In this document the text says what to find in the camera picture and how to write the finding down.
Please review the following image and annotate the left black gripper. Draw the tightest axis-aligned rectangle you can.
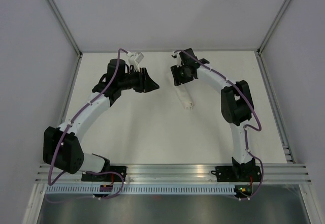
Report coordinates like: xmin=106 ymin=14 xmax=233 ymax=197
xmin=118 ymin=68 xmax=159 ymax=93

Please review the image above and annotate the white cloth napkin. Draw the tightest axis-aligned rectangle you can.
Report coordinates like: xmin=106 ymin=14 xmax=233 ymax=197
xmin=175 ymin=85 xmax=194 ymax=110

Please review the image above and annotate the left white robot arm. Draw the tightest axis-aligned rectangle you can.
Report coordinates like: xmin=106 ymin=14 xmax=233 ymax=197
xmin=43 ymin=59 xmax=159 ymax=181

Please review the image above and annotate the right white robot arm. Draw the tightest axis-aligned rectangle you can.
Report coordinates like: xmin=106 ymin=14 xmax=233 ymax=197
xmin=171 ymin=48 xmax=256 ymax=181

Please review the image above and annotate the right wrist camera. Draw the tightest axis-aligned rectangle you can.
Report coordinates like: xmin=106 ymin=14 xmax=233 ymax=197
xmin=171 ymin=51 xmax=182 ymax=67

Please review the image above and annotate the aluminium mounting rail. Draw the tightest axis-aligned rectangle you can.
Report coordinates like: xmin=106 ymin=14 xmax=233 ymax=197
xmin=34 ymin=163 xmax=312 ymax=184

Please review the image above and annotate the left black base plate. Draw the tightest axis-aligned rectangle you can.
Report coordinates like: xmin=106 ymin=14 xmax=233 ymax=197
xmin=81 ymin=165 xmax=127 ymax=183

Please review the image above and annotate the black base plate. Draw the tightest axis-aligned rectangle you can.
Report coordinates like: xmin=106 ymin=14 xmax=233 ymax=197
xmin=81 ymin=165 xmax=127 ymax=183
xmin=210 ymin=166 xmax=262 ymax=182

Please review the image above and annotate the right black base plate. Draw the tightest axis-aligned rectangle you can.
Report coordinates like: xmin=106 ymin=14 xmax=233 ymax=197
xmin=210 ymin=166 xmax=262 ymax=182

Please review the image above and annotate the white slotted cable duct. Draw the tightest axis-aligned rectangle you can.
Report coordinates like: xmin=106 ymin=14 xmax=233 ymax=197
xmin=46 ymin=184 xmax=235 ymax=195

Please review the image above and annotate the left aluminium frame post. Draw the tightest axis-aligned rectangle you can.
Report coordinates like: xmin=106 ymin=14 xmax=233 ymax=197
xmin=45 ymin=0 xmax=82 ymax=58

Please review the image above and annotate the aluminium frame post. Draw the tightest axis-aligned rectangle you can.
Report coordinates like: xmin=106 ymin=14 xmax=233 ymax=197
xmin=256 ymin=0 xmax=293 ymax=55
xmin=45 ymin=0 xmax=82 ymax=58

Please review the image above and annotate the right aluminium frame post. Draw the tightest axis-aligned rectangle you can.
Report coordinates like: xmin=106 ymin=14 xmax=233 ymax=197
xmin=256 ymin=0 xmax=293 ymax=55

